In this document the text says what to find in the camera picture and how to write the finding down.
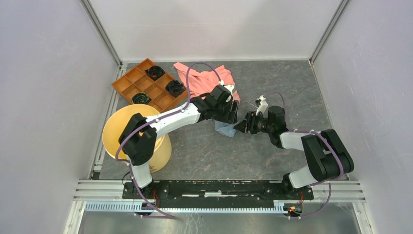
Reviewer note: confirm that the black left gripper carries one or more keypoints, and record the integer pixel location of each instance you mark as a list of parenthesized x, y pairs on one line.
[(230, 117)]

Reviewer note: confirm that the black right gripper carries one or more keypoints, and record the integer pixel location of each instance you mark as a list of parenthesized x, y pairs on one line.
[(249, 122)]

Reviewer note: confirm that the light blue plastic trash bag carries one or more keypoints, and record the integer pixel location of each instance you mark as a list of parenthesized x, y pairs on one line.
[(225, 129)]

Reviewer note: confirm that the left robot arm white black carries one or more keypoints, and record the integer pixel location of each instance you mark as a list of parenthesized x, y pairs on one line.
[(139, 137)]

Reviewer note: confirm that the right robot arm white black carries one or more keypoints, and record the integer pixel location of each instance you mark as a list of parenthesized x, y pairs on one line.
[(326, 156)]

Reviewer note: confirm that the yellow trash bin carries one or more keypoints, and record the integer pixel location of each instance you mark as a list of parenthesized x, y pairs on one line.
[(117, 123)]

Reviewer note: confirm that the pink cloth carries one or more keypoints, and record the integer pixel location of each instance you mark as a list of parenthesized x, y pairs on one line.
[(205, 81)]

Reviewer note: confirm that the black bag roll right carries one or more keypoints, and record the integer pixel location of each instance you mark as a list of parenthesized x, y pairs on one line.
[(175, 88)]

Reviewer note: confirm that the black bag roll top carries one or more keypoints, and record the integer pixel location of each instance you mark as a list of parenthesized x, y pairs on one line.
[(155, 72)]

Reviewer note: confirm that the orange compartment tray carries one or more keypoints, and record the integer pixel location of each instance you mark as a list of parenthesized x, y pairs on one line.
[(136, 81)]

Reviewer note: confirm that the black green bag roll left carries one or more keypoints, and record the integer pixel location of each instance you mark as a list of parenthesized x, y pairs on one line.
[(141, 98)]

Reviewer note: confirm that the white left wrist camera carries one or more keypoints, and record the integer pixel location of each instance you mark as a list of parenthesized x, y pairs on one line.
[(230, 88)]

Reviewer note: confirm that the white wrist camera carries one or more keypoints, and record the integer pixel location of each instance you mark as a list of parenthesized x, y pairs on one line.
[(262, 105), (230, 88)]

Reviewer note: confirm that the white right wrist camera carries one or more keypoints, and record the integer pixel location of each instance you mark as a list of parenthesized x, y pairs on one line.
[(262, 105)]

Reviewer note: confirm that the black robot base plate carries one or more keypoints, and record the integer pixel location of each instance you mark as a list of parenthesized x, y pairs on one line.
[(222, 193)]

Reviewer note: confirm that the aluminium slotted cable rail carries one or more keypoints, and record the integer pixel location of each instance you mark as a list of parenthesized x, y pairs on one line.
[(142, 207)]

